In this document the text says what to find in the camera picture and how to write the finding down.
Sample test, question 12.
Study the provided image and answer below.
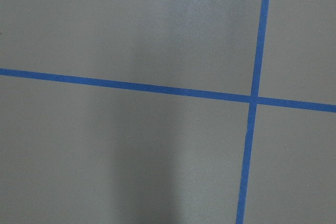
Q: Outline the blue tape strip crosswise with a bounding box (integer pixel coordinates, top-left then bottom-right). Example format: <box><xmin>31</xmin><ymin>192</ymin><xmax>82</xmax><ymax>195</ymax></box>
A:
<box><xmin>235</xmin><ymin>0</ymin><xmax>269</xmax><ymax>223</ymax></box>

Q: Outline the blue tape strip lengthwise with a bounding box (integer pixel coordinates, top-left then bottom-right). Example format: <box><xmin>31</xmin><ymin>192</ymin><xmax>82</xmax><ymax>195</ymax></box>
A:
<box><xmin>1</xmin><ymin>68</ymin><xmax>335</xmax><ymax>113</ymax></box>

